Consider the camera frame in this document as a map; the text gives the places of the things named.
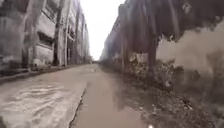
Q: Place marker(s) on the brown dirt road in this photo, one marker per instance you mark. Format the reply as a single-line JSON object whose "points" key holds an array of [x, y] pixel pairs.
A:
{"points": [[98, 100]]}

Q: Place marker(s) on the rubble and weeds strip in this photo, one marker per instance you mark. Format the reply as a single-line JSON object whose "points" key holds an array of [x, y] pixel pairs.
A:
{"points": [[173, 100]]}

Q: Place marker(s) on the grey concrete building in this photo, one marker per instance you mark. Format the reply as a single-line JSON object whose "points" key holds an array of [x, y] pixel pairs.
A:
{"points": [[43, 30]]}

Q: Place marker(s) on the raised concrete kerb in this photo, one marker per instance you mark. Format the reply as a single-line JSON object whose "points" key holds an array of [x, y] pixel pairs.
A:
{"points": [[30, 74]]}

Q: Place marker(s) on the long stained wall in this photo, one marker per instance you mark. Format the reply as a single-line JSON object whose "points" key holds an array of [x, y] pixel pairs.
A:
{"points": [[140, 26]]}

